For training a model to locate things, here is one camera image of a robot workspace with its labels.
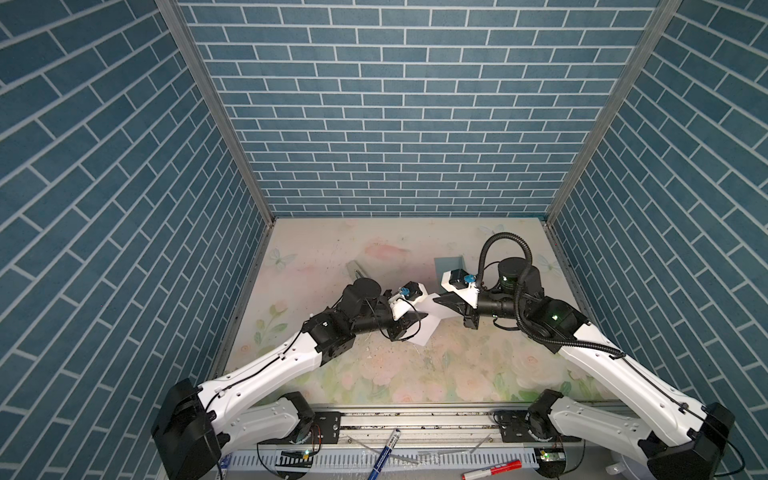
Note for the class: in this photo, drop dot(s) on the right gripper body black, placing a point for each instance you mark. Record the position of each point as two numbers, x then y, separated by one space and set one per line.
470 314

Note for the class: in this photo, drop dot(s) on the blue marker pen centre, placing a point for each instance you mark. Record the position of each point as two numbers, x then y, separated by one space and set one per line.
384 455

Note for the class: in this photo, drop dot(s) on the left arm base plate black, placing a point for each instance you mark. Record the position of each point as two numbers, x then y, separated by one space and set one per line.
326 424

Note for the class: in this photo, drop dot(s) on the aluminium mounting rail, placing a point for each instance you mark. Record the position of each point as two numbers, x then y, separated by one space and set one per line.
423 426

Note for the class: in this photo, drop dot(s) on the teal envelope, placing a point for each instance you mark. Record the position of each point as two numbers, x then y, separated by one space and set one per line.
448 264

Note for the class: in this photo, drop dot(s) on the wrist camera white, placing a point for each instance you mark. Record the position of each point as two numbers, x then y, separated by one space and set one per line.
406 298
462 284

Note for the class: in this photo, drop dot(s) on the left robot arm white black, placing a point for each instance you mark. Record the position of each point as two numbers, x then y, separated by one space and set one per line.
196 426

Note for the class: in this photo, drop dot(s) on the white cup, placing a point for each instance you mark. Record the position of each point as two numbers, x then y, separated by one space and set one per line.
629 471

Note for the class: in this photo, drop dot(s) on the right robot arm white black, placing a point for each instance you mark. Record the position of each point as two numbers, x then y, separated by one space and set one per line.
670 433

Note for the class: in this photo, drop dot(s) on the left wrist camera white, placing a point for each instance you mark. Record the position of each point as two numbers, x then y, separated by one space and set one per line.
406 298

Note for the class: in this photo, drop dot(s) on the white slotted cable duct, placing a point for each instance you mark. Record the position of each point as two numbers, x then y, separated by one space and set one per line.
360 460

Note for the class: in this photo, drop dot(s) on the white letter with blue border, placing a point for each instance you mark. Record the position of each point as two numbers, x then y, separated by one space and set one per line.
420 333

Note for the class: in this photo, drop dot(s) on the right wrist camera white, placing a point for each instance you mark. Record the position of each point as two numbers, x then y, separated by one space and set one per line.
462 284

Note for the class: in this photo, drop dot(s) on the red marker pen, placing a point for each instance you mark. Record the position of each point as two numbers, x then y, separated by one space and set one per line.
493 470

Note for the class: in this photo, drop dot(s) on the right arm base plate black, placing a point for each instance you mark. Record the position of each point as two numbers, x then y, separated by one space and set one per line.
514 428

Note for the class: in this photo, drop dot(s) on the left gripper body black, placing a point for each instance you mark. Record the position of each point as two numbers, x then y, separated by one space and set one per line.
397 328

